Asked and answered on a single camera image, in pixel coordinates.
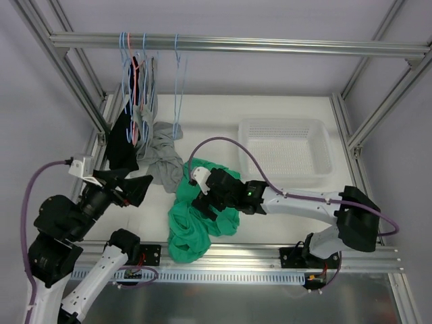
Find black right base bracket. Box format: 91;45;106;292
279;246;340;269

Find aluminium frame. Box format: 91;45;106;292
9;0;432;324

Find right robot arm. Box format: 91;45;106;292
190;167;380;269

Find black base bracket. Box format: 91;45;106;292
279;246;340;269
137;244;162;267

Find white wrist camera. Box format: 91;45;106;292
190;167;211;195
68;155;102;187

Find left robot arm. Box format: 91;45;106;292
20;167;153;323

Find black left base bracket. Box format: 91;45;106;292
137;244;162;267

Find aluminium hanging rail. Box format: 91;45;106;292
49;32;431;59

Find green tank top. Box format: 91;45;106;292
167;165;240;263

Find white perforated plastic basket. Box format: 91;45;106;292
238;117;335;186

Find grey tank top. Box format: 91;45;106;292
134;57;184;193

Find black tank top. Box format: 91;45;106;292
105;71;140;171

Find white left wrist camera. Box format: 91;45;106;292
68;155;102;187

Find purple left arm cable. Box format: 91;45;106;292
20;158;74;324

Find front aluminium rail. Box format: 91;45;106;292
84;241;404;273

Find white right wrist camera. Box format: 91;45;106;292
190;167;211;195

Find light blue wire hanger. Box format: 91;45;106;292
172;34;188;140

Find white slotted cable duct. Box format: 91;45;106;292
72;268;306;285

